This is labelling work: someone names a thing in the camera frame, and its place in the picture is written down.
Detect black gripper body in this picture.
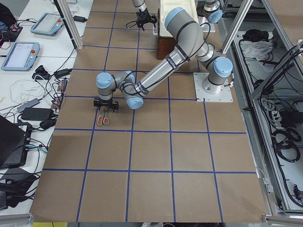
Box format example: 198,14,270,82
98,97,113,109
136,11,151,26

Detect orange grey scissors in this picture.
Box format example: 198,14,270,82
97,107,110,126

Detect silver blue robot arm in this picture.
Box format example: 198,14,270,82
94,7,233,111
132,0,157,29

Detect dark brown wooden cabinet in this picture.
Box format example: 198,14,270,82
157,36,177,60

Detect white plastic tray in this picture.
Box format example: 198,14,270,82
152,0,198,38

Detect black power adapter brick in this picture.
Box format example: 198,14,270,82
21,107,53,121

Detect brown paper table cover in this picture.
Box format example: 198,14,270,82
31,0,267,222

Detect near blue teach pendant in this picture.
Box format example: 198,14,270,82
1,42,40,71

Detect blue teach pendant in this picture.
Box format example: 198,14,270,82
1,42,40,71
30,13,64,36

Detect black laptop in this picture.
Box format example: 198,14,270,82
0,117,32,169

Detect far blue teach pendant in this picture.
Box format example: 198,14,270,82
30,13,64,36

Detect white crumpled cloth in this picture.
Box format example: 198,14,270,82
244,41,273,61

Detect white coiled cable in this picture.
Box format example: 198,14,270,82
9,79,48,104

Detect aluminium frame post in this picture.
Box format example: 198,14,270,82
54,0,83,51

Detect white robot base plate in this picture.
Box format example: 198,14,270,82
193,72,233,103

